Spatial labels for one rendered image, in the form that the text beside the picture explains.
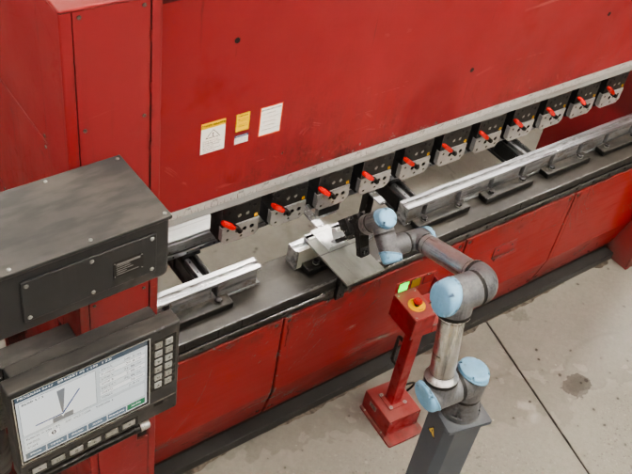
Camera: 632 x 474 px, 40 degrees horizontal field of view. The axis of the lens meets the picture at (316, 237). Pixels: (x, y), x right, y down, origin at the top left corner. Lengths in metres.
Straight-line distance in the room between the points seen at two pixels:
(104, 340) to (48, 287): 0.30
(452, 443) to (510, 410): 1.11
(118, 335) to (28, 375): 0.23
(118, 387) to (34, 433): 0.23
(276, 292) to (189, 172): 0.77
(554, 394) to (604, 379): 0.31
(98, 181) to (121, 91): 0.24
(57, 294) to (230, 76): 0.94
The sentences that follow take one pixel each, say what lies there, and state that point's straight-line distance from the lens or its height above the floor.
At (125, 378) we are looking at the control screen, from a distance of 2.27.
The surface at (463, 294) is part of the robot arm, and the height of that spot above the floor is 1.40.
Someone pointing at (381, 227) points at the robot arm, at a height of 1.30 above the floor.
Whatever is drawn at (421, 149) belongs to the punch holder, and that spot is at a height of 1.30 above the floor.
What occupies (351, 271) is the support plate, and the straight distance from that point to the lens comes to 3.26.
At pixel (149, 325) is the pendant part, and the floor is 1.60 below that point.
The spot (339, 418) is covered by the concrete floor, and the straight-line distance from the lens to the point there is 4.07.
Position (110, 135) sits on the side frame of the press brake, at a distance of 2.21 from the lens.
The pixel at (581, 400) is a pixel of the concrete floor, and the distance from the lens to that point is 4.52.
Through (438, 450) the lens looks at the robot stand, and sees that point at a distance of 3.30.
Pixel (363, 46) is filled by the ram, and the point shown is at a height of 1.85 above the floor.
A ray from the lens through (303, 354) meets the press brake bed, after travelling 3.64.
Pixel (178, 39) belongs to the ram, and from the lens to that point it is 2.43.
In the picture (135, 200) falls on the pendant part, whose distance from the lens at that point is 2.01.
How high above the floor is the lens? 3.26
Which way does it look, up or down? 42 degrees down
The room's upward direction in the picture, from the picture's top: 10 degrees clockwise
